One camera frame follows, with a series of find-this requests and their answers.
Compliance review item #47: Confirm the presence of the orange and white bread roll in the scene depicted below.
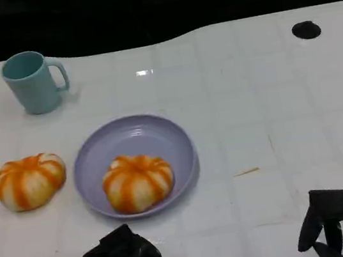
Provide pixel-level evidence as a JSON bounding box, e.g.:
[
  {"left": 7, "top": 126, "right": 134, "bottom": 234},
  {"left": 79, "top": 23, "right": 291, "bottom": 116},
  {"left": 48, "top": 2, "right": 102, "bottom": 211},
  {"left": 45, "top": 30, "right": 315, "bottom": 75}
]
[
  {"left": 99, "top": 148, "right": 179, "bottom": 217},
  {"left": 0, "top": 149, "right": 72, "bottom": 215}
]

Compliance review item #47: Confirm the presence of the thin orange stick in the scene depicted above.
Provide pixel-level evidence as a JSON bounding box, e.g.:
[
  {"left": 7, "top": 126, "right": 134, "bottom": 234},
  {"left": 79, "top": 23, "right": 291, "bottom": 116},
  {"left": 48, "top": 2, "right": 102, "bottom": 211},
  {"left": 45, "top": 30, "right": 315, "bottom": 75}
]
[{"left": 233, "top": 167, "right": 260, "bottom": 178}]

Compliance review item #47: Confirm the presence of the lilac plate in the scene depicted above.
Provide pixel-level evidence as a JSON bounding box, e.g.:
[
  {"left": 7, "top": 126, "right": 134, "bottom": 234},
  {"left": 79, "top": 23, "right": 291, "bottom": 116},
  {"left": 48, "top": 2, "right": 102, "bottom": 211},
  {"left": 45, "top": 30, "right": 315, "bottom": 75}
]
[{"left": 66, "top": 106, "right": 207, "bottom": 228}]

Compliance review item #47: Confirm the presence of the black round table grommet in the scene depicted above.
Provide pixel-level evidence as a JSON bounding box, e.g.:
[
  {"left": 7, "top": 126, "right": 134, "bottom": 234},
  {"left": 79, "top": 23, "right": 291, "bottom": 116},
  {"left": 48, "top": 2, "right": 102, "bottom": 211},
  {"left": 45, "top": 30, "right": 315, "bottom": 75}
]
[{"left": 290, "top": 19, "right": 323, "bottom": 42}]

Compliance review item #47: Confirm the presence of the pale green mug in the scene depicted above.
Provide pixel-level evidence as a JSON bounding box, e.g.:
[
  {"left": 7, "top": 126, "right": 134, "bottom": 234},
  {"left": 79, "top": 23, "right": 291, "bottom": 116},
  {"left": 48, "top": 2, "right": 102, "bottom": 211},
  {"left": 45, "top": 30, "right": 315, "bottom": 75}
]
[{"left": 0, "top": 46, "right": 74, "bottom": 120}]

